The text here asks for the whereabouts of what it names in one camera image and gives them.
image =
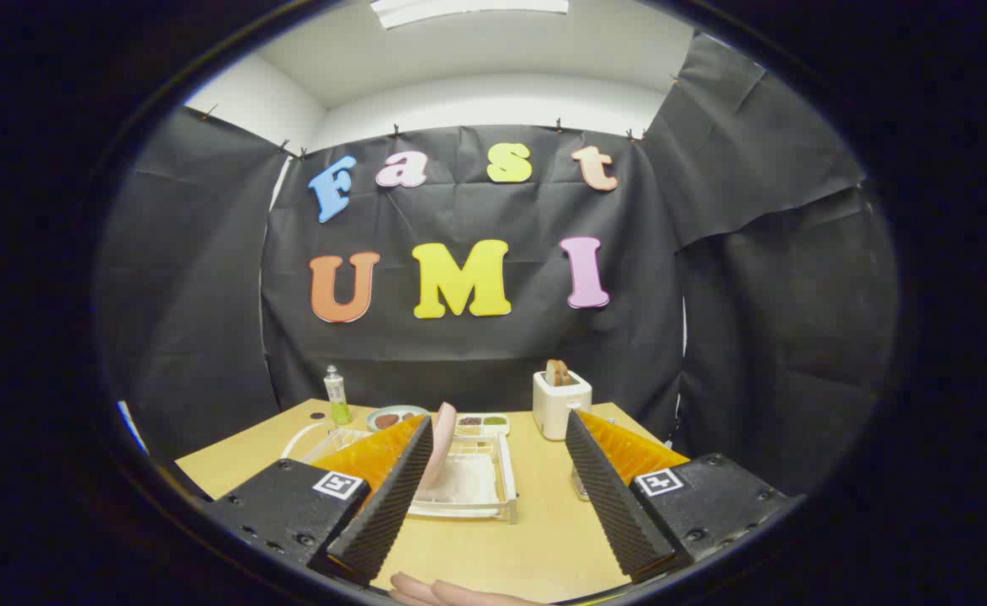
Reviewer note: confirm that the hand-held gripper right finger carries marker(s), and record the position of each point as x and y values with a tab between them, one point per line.
611	505

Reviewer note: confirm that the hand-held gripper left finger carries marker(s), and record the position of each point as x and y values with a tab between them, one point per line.
388	513

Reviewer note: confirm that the white dish rack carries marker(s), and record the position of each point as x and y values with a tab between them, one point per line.
476	484

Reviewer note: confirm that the pink plate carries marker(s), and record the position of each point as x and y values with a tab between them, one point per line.
443	438

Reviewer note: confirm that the light blue plate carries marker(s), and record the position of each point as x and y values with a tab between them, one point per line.
409	409

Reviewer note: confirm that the brown food pieces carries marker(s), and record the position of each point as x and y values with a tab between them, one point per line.
386	420

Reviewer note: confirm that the white toaster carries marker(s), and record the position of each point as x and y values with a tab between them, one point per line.
556	408

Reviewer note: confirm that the green and white bottle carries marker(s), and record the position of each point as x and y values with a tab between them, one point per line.
337	396

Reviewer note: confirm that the white compartment tray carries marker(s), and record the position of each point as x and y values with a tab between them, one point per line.
501	430

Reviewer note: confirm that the brown bread slice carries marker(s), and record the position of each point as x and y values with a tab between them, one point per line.
557	372

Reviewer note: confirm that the white and blue panel edge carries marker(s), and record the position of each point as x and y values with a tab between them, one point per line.
131	425

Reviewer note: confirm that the black backdrop cloth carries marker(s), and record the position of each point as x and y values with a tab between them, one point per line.
459	210

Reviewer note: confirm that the ceiling light panel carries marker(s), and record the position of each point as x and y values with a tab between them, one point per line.
459	10

